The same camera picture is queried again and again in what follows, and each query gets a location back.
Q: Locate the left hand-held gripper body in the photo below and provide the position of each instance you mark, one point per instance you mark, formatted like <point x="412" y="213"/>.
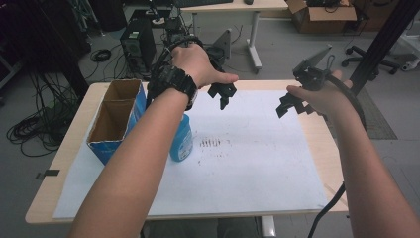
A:
<point x="224" y="44"/>

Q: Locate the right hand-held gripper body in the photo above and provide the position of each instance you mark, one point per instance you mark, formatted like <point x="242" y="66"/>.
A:
<point x="312" y="71"/>

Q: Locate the person's right hand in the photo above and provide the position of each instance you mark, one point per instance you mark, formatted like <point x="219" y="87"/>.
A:
<point x="325" y="99"/>

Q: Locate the person's left hand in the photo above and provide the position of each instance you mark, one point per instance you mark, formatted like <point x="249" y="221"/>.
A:
<point x="194" y="64"/>

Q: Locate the white desk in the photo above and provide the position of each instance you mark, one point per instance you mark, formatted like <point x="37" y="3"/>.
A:
<point x="231" y="6"/>

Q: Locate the black wristwatch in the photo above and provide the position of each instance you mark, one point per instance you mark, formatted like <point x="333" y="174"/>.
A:
<point x="175" y="81"/>

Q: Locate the black keyboard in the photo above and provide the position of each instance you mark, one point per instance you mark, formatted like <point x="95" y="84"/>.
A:
<point x="201" y="2"/>

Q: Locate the black office chair base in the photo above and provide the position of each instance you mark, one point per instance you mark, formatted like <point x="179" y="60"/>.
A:
<point x="360" y="50"/>

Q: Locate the blue plastic bottle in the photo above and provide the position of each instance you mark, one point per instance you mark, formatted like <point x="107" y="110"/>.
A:
<point x="181" y="140"/>

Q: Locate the open brown cardboard box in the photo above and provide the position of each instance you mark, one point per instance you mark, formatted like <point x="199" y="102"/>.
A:
<point x="330" y="15"/>

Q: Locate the white paper sheet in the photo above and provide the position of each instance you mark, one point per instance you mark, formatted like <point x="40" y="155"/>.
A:
<point x="247" y="165"/>

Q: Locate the grey floor mat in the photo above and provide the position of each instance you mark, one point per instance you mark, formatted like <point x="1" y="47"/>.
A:
<point x="376" y="122"/>

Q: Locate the black computer tower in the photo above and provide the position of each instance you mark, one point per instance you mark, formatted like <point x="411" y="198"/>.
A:
<point x="138" y="46"/>

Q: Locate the white device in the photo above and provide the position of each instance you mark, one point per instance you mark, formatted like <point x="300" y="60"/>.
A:
<point x="410" y="65"/>

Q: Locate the blue cardboard box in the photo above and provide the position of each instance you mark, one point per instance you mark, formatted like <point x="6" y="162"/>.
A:
<point x="109" y="151"/>

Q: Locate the black tape strip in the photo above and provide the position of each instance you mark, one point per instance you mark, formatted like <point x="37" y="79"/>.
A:
<point x="52" y="172"/>

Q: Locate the black curtain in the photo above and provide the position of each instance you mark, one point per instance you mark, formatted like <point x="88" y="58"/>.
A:
<point x="39" y="39"/>

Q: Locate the black metal post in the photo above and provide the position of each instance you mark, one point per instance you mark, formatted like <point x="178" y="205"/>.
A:
<point x="383" y="43"/>

